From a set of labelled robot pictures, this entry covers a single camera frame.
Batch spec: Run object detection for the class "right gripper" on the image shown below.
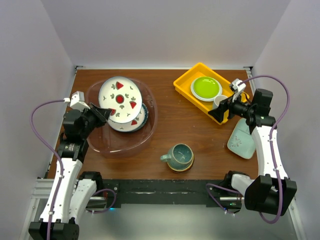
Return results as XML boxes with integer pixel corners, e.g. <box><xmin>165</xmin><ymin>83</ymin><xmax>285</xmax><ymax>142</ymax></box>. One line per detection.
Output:
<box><xmin>208</xmin><ymin>91</ymin><xmax>255</xmax><ymax>123</ymax></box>

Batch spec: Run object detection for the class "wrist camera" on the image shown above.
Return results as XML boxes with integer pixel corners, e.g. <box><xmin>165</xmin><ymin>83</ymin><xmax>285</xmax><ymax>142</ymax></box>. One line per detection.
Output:
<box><xmin>63</xmin><ymin>91</ymin><xmax>90</xmax><ymax>112</ymax></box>
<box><xmin>229</xmin><ymin>78</ymin><xmax>246</xmax><ymax>94</ymax></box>

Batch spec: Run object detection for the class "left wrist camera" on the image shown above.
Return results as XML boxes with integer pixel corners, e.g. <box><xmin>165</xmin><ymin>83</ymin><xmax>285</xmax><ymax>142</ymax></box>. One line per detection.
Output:
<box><xmin>63</xmin><ymin>91</ymin><xmax>90</xmax><ymax>112</ymax></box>

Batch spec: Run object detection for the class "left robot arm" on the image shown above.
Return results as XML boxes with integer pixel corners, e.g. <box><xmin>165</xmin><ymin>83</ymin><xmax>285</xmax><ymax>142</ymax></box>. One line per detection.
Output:
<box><xmin>28</xmin><ymin>103</ymin><xmax>112</xmax><ymax>240</ymax></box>

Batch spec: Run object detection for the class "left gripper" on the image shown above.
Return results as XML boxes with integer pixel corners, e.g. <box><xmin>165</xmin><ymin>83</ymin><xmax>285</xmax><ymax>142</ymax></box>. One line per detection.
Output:
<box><xmin>79</xmin><ymin>102</ymin><xmax>111</xmax><ymax>139</ymax></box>

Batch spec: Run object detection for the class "clear plastic bin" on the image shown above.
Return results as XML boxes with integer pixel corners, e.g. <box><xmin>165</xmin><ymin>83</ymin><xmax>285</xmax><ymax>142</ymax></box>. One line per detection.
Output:
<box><xmin>85</xmin><ymin>78</ymin><xmax>158</xmax><ymax>158</ymax></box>

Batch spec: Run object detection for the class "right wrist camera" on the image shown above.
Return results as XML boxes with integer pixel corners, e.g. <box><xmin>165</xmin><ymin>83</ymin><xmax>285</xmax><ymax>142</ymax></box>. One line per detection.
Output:
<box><xmin>229</xmin><ymin>78</ymin><xmax>246</xmax><ymax>94</ymax></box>

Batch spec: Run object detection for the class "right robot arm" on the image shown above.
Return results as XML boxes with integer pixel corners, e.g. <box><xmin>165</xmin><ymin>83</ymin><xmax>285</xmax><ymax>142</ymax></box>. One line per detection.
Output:
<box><xmin>208</xmin><ymin>88</ymin><xmax>297</xmax><ymax>219</ymax></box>

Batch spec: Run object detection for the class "blue floral plate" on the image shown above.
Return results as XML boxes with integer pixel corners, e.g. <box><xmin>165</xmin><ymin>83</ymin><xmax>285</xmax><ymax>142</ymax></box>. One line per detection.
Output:
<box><xmin>140</xmin><ymin>103</ymin><xmax>149</xmax><ymax>128</ymax></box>

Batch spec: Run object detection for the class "yellow plastic tray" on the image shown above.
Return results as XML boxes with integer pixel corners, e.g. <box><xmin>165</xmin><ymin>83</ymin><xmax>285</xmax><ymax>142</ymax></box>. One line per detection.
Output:
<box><xmin>173</xmin><ymin>62</ymin><xmax>250</xmax><ymax>126</ymax></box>

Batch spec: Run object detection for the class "pale green rectangular dish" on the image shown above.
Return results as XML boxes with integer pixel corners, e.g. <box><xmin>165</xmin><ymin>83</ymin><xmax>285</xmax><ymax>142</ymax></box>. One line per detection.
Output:
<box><xmin>227</xmin><ymin>118</ymin><xmax>256</xmax><ymax>160</ymax></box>

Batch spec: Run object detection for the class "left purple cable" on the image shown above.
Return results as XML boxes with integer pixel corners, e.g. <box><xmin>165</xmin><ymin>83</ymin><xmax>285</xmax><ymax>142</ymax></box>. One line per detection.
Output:
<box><xmin>30</xmin><ymin>99</ymin><xmax>71</xmax><ymax>240</ymax></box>

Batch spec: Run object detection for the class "teal glazed mug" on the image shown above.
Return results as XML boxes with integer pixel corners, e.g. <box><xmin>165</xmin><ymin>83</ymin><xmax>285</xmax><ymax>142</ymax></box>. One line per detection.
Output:
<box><xmin>160</xmin><ymin>143</ymin><xmax>194</xmax><ymax>168</ymax></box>

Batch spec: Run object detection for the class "light blue mug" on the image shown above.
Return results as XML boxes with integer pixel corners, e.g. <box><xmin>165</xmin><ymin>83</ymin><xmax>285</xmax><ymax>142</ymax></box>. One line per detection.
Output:
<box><xmin>212</xmin><ymin>94</ymin><xmax>228</xmax><ymax>110</ymax></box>

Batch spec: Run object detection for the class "pale blue rimmed plate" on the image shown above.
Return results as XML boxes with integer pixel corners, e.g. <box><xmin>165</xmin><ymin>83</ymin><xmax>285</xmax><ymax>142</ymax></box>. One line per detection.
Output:
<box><xmin>190</xmin><ymin>76</ymin><xmax>223</xmax><ymax>103</ymax></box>

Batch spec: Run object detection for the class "lime green plate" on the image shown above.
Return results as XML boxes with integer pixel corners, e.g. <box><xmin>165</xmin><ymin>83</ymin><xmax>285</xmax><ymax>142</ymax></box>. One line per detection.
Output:
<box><xmin>192</xmin><ymin>76</ymin><xmax>222</xmax><ymax>99</ymax></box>

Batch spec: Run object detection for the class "watermelon pattern plate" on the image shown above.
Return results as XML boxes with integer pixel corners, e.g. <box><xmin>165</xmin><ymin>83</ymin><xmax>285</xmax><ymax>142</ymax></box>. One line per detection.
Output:
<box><xmin>98</xmin><ymin>76</ymin><xmax>143</xmax><ymax>124</ymax></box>
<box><xmin>107</xmin><ymin>108</ymin><xmax>144</xmax><ymax>133</ymax></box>

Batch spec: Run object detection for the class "yellow rimmed dark bowl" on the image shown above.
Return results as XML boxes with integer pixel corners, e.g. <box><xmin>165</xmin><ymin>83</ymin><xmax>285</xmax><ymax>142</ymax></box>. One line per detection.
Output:
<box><xmin>167</xmin><ymin>158</ymin><xmax>195</xmax><ymax>174</ymax></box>

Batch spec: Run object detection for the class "aluminium frame rail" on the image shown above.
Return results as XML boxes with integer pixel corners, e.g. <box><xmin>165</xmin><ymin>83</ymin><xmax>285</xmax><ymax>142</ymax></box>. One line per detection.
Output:
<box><xmin>19</xmin><ymin>178</ymin><xmax>54</xmax><ymax>240</ymax></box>

